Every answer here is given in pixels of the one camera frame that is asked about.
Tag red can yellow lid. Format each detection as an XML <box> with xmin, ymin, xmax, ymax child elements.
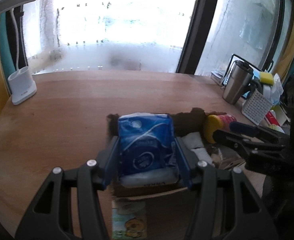
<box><xmin>203</xmin><ymin>114</ymin><xmax>236</xmax><ymax>144</ymax></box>

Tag green cartoon tissue pack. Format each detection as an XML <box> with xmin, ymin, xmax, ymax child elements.
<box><xmin>112</xmin><ymin>200</ymin><xmax>147</xmax><ymax>239</ymax></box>

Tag blue tissue pack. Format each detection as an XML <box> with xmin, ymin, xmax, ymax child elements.
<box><xmin>118</xmin><ymin>113</ymin><xmax>178</xmax><ymax>188</ymax></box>

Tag cotton swab bag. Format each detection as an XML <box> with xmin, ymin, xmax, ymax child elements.
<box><xmin>208</xmin><ymin>145</ymin><xmax>245</xmax><ymax>170</ymax></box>

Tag white perforated basket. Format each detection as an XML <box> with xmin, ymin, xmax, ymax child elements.
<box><xmin>241</xmin><ymin>89</ymin><xmax>272</xmax><ymax>125</ymax></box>

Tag red box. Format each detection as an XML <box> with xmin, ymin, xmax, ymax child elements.
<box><xmin>265</xmin><ymin>111</ymin><xmax>280</xmax><ymax>126</ymax></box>

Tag tablet with blue screen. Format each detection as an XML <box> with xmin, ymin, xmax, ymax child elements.
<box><xmin>221</xmin><ymin>54</ymin><xmax>262</xmax><ymax>98</ymax></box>

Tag clear plastic bag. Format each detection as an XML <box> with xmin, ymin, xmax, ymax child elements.
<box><xmin>263</xmin><ymin>74</ymin><xmax>284</xmax><ymax>105</ymax></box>

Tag steel travel mug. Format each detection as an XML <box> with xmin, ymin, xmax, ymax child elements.
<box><xmin>222</xmin><ymin>60</ymin><xmax>254</xmax><ymax>105</ymax></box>

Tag white rolled socks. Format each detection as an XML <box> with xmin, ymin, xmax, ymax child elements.
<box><xmin>182</xmin><ymin>132</ymin><xmax>214</xmax><ymax>166</ymax></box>

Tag brown cardboard box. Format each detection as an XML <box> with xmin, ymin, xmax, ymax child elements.
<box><xmin>107</xmin><ymin>108</ymin><xmax>236</xmax><ymax>198</ymax></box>

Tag yellow sponge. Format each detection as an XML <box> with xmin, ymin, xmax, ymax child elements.
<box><xmin>259</xmin><ymin>72</ymin><xmax>274</xmax><ymax>86</ymax></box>

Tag white desk lamp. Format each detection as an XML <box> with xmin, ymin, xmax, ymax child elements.
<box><xmin>0</xmin><ymin>0</ymin><xmax>37</xmax><ymax>106</ymax></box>

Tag black window frame post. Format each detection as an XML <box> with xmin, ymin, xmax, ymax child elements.
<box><xmin>176</xmin><ymin>0</ymin><xmax>218</xmax><ymax>75</ymax></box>

